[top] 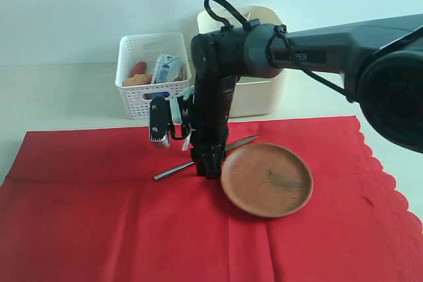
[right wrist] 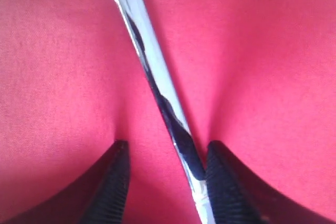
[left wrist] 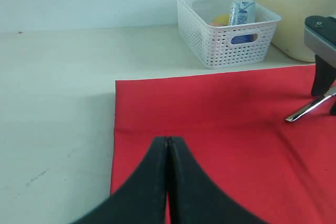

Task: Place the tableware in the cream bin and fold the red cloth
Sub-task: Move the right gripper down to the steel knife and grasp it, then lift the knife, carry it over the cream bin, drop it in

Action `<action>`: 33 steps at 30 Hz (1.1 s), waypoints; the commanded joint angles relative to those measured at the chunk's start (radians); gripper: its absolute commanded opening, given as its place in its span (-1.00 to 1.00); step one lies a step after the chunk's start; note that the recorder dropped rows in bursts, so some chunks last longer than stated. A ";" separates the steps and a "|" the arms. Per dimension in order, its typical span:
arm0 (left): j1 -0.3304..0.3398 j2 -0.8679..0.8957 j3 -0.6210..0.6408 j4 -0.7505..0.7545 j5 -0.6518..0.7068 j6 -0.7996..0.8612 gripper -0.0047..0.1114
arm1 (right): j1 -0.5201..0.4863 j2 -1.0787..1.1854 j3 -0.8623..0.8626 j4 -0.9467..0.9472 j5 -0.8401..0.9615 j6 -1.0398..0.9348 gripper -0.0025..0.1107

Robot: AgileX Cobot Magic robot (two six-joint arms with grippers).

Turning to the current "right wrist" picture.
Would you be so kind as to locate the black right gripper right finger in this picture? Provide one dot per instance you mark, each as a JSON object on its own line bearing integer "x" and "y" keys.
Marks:
{"x": 238, "y": 195}

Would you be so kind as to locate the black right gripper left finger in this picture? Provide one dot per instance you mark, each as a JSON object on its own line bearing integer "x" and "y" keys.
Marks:
{"x": 97, "y": 196}

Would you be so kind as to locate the silver table knife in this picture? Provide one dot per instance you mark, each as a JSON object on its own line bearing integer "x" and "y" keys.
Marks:
{"x": 148, "y": 49}

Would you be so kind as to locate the red scalloped table cloth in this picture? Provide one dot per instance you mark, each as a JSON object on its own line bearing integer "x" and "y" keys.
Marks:
{"x": 257, "y": 75}

